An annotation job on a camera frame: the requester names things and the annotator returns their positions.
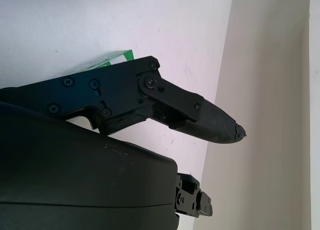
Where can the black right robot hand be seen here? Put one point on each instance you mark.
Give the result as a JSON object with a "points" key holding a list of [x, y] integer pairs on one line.
{"points": [[75, 170]]}

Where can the green toothpaste box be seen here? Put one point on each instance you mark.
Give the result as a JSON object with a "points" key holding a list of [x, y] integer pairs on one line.
{"points": [[112, 58]]}

